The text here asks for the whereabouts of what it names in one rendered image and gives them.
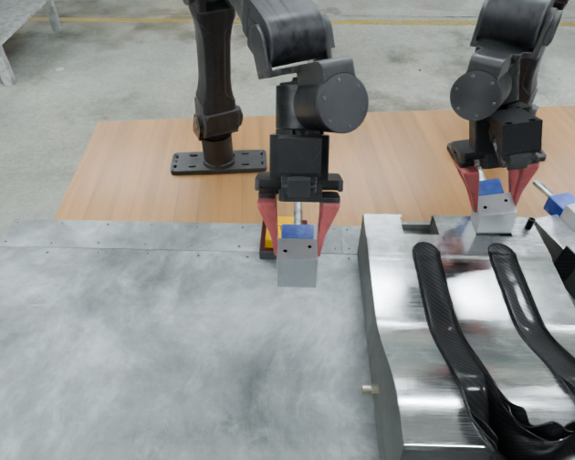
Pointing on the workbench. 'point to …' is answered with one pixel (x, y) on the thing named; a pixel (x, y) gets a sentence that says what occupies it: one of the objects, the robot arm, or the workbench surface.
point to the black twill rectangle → (566, 263)
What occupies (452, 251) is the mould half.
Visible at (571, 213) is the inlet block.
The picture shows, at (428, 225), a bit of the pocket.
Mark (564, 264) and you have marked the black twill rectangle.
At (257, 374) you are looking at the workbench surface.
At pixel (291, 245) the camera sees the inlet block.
